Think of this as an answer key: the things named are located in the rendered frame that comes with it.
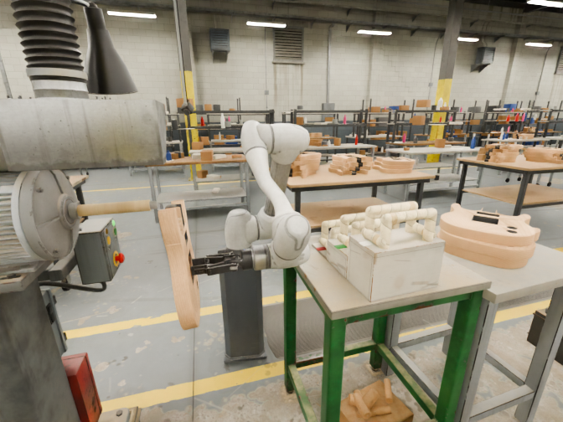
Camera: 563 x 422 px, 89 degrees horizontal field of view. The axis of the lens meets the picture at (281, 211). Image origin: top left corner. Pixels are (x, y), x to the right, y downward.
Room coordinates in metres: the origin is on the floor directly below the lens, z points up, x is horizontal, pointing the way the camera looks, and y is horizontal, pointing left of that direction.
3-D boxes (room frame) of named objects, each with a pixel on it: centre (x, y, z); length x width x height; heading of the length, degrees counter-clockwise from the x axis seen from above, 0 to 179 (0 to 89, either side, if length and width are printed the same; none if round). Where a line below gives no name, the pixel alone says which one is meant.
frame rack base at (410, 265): (0.89, -0.38, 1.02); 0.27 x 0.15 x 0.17; 109
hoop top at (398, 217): (0.84, -0.40, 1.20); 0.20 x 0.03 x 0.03; 108
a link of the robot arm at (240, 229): (1.62, 0.25, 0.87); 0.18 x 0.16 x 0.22; 109
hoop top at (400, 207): (0.92, -0.37, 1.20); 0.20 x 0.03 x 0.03; 108
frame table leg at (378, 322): (1.41, -0.57, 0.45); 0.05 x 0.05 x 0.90; 15
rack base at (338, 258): (1.03, -0.33, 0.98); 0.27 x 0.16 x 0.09; 109
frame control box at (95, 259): (0.96, 0.75, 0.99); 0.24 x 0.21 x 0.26; 105
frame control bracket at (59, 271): (0.90, 0.74, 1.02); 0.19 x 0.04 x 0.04; 15
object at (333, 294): (1.09, -0.37, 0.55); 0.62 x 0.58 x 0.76; 105
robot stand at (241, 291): (1.61, 0.26, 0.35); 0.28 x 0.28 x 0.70; 8
